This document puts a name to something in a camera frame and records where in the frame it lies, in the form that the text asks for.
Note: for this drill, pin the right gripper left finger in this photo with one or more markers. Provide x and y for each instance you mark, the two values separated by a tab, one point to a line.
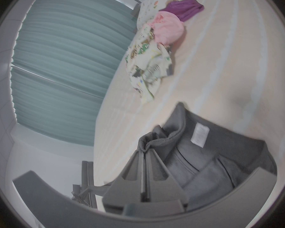
125	186

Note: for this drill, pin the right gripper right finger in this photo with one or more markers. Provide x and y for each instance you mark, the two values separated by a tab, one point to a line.
163	186

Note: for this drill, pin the black T-shirt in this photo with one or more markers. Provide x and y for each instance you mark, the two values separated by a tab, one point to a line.
228	155

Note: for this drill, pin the bed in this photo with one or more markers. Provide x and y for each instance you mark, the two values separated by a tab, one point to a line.
216	68

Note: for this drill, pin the blue-green curtain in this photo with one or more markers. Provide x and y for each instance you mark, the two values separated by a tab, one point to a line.
73	32
54	103

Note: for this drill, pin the white printed garment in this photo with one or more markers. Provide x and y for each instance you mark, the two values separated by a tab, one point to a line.
147	58

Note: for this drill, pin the pink garment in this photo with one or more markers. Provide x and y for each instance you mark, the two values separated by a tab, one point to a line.
168	30

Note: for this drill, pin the grey bedside table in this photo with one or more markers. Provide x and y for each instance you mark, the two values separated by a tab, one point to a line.
135	13

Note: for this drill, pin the purple garment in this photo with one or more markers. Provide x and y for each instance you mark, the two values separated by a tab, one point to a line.
182	9

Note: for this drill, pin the white printed pillow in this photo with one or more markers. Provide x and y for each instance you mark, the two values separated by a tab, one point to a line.
154	3

